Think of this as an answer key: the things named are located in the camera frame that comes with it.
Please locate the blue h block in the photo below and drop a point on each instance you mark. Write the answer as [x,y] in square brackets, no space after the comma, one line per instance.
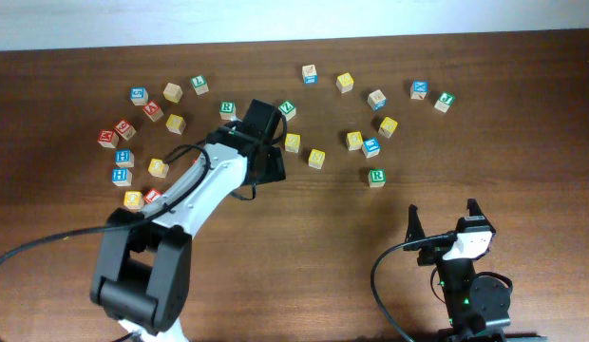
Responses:
[121,177]
[124,158]

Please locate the yellow block top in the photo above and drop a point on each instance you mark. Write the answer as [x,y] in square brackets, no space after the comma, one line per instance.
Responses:
[344,82]

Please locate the wood block blue side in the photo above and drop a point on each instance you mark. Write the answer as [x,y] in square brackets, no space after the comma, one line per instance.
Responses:
[309,75]

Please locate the blue X block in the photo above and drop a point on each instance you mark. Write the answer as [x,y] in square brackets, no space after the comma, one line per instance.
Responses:
[418,90]

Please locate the wood block orange picture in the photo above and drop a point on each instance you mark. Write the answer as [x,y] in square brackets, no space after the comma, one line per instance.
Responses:
[376,99]

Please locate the plain wood yellow block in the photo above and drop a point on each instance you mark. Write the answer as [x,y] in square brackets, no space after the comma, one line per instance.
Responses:
[172,93]

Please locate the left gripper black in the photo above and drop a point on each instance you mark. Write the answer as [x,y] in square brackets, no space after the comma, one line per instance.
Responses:
[274,167]

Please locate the yellow block near A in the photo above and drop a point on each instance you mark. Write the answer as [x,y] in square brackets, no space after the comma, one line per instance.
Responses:
[176,124]

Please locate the blue block right centre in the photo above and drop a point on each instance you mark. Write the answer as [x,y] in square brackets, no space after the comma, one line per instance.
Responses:
[371,147]

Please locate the blue H block upper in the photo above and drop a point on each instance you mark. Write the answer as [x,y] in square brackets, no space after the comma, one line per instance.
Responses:
[124,158]

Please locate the green R block lower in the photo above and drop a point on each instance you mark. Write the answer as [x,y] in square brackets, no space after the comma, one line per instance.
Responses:
[377,178]

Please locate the blue block top left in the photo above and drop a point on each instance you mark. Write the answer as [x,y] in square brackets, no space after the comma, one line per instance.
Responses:
[138,96]

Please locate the red I block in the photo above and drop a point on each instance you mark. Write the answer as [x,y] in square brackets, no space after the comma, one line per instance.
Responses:
[152,195]

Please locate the yellow block centre right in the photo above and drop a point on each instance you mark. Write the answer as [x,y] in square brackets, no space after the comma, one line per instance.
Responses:
[316,158]

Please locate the green L block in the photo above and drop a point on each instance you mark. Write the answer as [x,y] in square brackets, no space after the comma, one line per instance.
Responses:
[199,84]

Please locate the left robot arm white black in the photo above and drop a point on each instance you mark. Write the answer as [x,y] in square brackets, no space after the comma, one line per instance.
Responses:
[142,274]

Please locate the yellow block left middle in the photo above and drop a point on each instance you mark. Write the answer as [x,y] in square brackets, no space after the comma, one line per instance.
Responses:
[157,168]

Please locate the green R block upper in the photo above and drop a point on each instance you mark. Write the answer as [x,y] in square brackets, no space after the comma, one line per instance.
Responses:
[228,111]

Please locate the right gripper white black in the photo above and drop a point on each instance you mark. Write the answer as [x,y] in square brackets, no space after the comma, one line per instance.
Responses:
[440,245]

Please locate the red M block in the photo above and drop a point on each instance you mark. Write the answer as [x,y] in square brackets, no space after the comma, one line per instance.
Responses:
[108,138]

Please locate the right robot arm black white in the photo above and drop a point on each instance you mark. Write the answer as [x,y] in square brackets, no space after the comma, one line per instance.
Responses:
[477,303]

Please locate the blue H block lower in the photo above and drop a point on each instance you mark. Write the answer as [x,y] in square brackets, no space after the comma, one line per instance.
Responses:
[121,177]

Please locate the yellow block beside blue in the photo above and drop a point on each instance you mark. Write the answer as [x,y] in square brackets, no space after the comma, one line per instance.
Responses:
[354,140]

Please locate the green r block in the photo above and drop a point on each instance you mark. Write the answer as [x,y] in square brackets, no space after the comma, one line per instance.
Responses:
[377,178]
[228,111]

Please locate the red 6 block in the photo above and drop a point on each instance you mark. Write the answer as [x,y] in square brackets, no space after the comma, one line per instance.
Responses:
[125,129]

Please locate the green J block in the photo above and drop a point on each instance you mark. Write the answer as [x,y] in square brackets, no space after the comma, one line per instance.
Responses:
[444,102]

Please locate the yellow block bottom left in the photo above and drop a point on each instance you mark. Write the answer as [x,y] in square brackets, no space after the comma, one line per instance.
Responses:
[133,200]

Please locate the green Z block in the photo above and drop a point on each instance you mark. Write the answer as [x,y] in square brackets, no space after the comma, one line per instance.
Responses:
[288,110]

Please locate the red A block upper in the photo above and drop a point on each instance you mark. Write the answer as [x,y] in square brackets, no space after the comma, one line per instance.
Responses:
[153,111]

